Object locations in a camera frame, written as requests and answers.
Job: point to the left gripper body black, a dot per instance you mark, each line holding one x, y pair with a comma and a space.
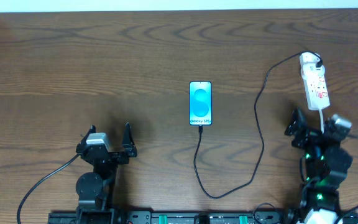
114, 154

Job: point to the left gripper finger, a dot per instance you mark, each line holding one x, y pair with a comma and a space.
127, 142
91, 130

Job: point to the white USB charger adapter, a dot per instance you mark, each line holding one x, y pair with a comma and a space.
311, 65

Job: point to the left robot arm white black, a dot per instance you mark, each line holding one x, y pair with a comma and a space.
95, 188

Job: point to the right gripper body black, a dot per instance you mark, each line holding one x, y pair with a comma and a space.
309, 138

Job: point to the blue Galaxy smartphone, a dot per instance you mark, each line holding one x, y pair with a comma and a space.
200, 103

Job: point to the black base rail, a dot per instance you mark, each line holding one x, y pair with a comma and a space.
147, 217

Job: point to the white power strip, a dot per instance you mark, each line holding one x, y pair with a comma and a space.
316, 90

